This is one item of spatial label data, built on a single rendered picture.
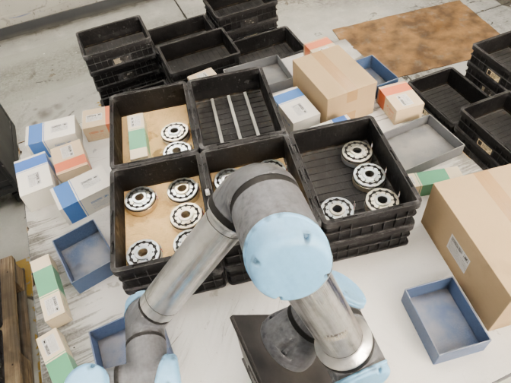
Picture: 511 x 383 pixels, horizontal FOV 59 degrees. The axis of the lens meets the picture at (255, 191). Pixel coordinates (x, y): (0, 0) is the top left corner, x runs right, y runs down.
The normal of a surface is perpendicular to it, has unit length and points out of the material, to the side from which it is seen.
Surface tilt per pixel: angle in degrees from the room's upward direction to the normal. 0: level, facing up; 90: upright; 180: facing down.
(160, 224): 0
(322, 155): 0
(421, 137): 0
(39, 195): 90
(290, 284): 74
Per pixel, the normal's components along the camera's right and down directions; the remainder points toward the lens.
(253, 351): 0.57, -0.71
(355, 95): 0.40, 0.69
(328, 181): -0.08, -0.64
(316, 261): 0.19, 0.53
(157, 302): -0.37, 0.22
